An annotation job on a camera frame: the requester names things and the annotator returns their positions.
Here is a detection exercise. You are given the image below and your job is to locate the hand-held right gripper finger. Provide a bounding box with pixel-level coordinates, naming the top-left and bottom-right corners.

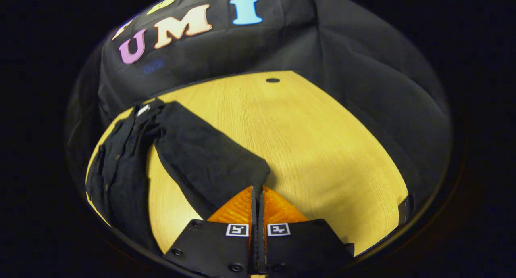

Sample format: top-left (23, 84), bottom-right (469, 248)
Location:
top-left (162, 184), bottom-right (258, 278)
top-left (258, 184), bottom-right (355, 278)

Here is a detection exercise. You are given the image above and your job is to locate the black jacket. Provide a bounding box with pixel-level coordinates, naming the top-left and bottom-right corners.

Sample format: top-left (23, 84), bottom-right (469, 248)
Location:
top-left (85, 98), bottom-right (271, 254)

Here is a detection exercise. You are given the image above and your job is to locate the black rectangular block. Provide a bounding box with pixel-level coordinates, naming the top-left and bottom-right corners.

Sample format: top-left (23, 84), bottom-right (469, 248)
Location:
top-left (398, 194), bottom-right (414, 226)

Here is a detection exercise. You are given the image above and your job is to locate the black backdrop cloth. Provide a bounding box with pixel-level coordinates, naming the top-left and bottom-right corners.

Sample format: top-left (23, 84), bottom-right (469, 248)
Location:
top-left (64, 0), bottom-right (454, 214)

